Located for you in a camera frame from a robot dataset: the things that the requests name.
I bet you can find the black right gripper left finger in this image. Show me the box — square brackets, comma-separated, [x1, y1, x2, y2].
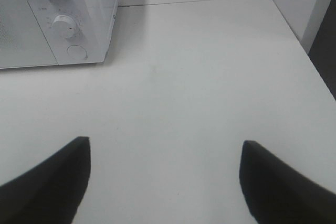
[1, 136, 91, 223]

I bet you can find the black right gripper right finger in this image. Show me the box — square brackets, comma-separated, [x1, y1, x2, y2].
[239, 141, 335, 223]

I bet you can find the white round door button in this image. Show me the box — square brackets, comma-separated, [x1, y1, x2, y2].
[67, 45, 88, 60]

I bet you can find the white microwave door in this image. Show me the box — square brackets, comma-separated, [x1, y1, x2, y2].
[1, 0, 57, 69]

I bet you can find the white round knob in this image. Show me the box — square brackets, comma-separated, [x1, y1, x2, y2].
[52, 15, 77, 39]

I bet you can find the white microwave oven body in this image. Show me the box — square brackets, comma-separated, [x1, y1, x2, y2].
[27, 0, 118, 65]

